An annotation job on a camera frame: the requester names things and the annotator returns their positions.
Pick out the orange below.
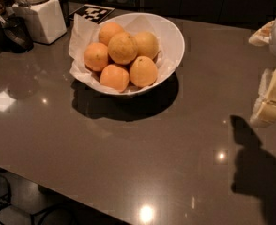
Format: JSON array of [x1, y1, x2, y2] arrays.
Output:
[[134, 31, 159, 59], [99, 22, 124, 45], [130, 56, 158, 88], [84, 42, 109, 72], [108, 32, 138, 65], [100, 64, 130, 92]]

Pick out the white paper liner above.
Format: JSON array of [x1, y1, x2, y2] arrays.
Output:
[[68, 13, 176, 96]]

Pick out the black white fiducial marker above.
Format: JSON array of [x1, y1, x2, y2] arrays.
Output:
[[69, 4, 114, 23]]

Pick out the black round appliance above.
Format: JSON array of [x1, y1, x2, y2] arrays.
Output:
[[2, 16, 34, 53]]

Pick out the white bowl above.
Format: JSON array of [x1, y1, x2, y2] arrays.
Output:
[[69, 12, 186, 97]]

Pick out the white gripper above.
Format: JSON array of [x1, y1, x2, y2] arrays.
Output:
[[249, 19, 276, 128]]

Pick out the white square jar base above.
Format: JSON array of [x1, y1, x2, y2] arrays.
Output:
[[12, 0, 67, 44]]

